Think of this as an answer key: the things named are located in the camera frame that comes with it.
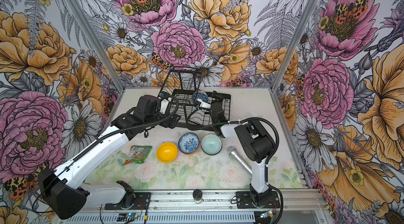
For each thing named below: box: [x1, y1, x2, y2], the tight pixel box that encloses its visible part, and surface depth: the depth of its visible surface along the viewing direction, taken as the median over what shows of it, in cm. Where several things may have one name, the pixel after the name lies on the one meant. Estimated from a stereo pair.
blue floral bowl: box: [177, 131, 200, 156], surface depth 91 cm
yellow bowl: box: [156, 141, 179, 164], surface depth 88 cm
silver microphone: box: [227, 146, 253, 176], surface depth 87 cm
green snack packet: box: [123, 145, 153, 166], surface depth 87 cm
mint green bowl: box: [200, 133, 223, 156], surface depth 90 cm
